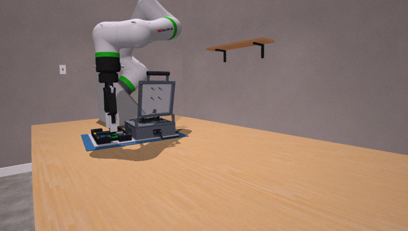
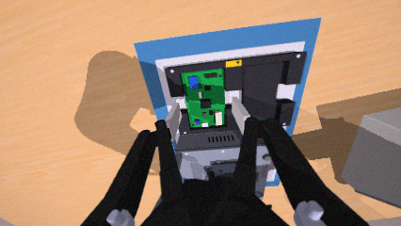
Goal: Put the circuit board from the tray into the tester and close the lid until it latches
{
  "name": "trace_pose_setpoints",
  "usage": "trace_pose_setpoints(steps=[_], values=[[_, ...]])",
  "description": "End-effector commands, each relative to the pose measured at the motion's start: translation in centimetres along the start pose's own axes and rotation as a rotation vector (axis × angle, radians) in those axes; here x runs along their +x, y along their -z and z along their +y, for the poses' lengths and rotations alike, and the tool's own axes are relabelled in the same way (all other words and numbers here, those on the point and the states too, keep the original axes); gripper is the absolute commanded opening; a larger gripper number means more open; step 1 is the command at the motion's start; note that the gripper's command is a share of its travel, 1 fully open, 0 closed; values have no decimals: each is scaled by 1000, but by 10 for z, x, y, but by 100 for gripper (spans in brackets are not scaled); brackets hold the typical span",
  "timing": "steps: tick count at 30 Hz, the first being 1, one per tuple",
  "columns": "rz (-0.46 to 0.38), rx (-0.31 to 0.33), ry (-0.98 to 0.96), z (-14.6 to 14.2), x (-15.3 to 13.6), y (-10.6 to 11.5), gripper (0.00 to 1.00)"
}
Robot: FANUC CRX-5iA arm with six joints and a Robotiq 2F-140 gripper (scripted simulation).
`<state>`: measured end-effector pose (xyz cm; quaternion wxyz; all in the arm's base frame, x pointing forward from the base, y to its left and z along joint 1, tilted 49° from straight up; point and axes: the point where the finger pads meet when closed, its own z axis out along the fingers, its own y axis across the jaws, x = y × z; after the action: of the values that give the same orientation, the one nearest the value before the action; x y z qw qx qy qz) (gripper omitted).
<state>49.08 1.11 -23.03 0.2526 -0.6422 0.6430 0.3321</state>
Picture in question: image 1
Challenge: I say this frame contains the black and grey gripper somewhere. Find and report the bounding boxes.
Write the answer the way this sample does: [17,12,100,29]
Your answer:
[99,72,118,132]

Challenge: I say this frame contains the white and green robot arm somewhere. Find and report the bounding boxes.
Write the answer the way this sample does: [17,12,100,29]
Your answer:
[92,0,181,95]

